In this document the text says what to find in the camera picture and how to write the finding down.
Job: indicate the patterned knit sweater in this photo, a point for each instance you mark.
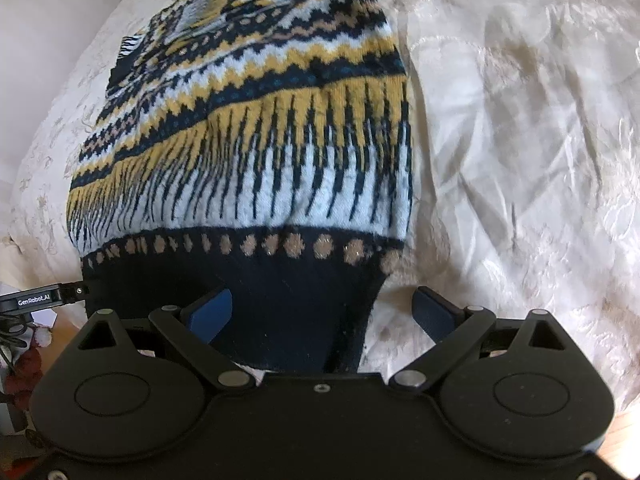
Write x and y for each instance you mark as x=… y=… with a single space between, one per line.
x=250 y=160

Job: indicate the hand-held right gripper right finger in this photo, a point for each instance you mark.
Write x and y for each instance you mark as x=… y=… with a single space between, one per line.
x=432 y=312

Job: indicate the dark red cloth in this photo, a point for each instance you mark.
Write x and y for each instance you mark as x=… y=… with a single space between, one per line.
x=30 y=367

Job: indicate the cream floral bed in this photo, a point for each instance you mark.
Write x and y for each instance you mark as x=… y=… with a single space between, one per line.
x=500 y=110

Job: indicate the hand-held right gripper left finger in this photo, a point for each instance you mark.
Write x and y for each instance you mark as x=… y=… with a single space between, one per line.
x=210 y=315

